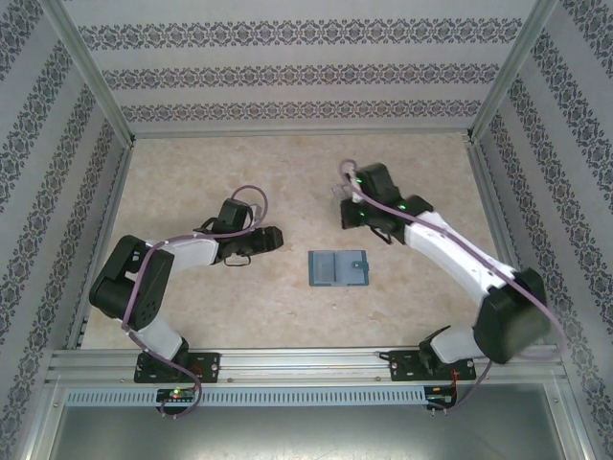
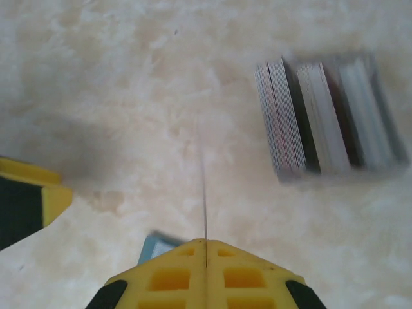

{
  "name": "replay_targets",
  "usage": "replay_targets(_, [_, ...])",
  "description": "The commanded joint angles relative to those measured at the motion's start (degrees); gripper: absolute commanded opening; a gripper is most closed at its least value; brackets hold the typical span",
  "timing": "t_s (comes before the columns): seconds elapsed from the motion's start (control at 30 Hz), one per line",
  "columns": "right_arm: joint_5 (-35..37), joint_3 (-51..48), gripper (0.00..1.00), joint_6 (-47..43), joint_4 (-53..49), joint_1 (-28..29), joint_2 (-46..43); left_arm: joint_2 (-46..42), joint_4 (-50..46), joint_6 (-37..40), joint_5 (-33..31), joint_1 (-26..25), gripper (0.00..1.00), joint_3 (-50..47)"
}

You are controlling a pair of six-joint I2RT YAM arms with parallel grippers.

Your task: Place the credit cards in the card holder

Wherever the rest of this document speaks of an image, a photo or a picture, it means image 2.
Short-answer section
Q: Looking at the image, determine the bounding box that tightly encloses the white VIP card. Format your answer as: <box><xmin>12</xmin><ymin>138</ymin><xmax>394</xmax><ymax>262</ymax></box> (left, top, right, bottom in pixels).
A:
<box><xmin>200</xmin><ymin>150</ymin><xmax>209</xmax><ymax>243</ymax></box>

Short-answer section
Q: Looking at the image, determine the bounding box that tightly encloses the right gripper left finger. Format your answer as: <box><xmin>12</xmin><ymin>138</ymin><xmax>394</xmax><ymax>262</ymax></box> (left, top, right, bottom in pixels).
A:
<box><xmin>90</xmin><ymin>238</ymin><xmax>207</xmax><ymax>309</ymax></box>

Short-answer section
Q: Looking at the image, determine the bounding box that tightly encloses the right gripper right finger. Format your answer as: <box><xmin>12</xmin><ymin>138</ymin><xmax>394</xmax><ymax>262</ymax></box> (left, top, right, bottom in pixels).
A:
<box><xmin>206</xmin><ymin>239</ymin><xmax>326</xmax><ymax>309</ymax></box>

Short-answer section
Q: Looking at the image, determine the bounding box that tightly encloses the teal card holder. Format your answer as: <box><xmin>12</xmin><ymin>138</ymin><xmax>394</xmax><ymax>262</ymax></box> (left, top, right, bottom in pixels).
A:
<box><xmin>138</xmin><ymin>230</ymin><xmax>188</xmax><ymax>267</ymax></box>

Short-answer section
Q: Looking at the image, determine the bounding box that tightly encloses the stack of plastic cards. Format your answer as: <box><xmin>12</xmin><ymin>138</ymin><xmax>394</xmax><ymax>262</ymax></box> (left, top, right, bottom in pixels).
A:
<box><xmin>255</xmin><ymin>57</ymin><xmax>307</xmax><ymax>176</ymax></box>
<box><xmin>295</xmin><ymin>61</ymin><xmax>352</xmax><ymax>173</ymax></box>
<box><xmin>337</xmin><ymin>55</ymin><xmax>400</xmax><ymax>170</ymax></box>

